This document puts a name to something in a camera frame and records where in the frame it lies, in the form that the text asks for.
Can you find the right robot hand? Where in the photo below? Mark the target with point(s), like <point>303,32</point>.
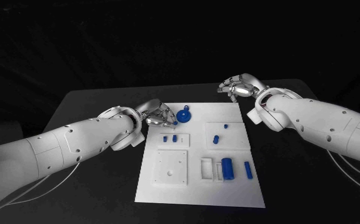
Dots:
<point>247,83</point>

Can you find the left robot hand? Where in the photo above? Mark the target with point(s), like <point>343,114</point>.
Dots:
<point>156,110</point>

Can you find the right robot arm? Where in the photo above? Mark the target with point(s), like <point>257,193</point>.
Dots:
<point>309,118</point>

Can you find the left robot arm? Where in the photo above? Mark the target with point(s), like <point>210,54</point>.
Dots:
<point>57,149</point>

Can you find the white task board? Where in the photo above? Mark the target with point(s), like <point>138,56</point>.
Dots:
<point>197,192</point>

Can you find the blue gear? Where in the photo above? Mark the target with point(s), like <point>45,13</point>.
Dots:
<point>184,116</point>

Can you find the small blue plug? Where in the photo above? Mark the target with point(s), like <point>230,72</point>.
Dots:
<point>165,139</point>

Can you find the short blue cylinder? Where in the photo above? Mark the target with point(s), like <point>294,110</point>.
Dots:
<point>215,139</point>

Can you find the large blue cylinder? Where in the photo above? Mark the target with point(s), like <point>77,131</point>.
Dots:
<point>227,168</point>

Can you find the long thin blue cylinder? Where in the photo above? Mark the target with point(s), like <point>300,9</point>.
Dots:
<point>248,170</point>

